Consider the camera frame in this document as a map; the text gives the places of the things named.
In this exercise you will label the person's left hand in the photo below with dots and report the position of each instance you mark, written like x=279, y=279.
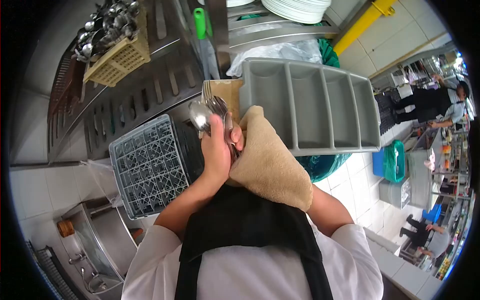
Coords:
x=215, y=153

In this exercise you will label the person's left index finger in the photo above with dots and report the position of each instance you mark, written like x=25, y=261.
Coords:
x=216, y=123

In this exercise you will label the person's left thumb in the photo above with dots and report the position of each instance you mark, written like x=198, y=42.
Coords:
x=237, y=138

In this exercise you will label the small silver spoon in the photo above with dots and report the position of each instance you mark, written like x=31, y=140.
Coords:
x=221, y=106

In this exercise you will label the large silver spoon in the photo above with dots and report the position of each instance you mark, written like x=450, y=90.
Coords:
x=198, y=114

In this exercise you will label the silver fork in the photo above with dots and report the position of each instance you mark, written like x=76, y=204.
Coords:
x=207, y=93

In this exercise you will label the beige towel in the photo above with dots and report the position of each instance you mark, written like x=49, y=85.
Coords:
x=268, y=161

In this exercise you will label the wooden cutting board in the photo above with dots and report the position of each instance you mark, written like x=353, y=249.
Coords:
x=227, y=93

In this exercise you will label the slotted steel counter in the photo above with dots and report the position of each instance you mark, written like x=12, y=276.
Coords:
x=142, y=97

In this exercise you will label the grey dishwasher rack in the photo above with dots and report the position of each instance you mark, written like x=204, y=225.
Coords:
x=150, y=168

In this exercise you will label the grey compartment cutlery tray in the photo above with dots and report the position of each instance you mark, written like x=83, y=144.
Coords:
x=311, y=105

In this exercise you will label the teal bin bag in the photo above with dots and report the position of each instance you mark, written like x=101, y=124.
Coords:
x=322, y=165

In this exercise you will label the clear plastic sheet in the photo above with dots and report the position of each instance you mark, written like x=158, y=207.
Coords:
x=277, y=52

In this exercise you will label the beige plastic basket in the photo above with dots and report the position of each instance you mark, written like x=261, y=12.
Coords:
x=120, y=62

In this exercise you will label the person's body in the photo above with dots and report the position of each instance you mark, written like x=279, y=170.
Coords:
x=243, y=270

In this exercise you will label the stack of white plates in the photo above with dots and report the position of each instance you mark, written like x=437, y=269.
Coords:
x=300, y=9

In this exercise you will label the blue bin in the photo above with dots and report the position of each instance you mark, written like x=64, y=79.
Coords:
x=378, y=162

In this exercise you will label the pile of silver ladles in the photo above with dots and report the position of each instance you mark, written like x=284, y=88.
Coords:
x=107, y=26

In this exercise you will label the green lined bin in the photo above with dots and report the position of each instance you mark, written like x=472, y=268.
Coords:
x=394, y=161

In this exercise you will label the steel sink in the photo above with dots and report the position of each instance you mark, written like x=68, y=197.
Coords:
x=101, y=240

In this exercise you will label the grey plastic container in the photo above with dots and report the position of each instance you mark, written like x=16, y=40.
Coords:
x=393, y=193

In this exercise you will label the yellow pipe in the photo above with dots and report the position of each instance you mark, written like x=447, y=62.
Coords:
x=360, y=24

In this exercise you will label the brown round scrubber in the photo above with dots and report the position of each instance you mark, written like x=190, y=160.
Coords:
x=65, y=228

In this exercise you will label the steel work table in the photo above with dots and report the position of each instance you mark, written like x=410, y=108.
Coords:
x=423, y=168

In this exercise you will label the steel faucet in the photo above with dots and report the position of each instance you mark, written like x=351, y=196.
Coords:
x=93, y=281

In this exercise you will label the blue crate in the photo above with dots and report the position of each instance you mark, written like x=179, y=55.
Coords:
x=432, y=213

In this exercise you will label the steel wall shelf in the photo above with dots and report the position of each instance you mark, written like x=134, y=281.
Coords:
x=277, y=32

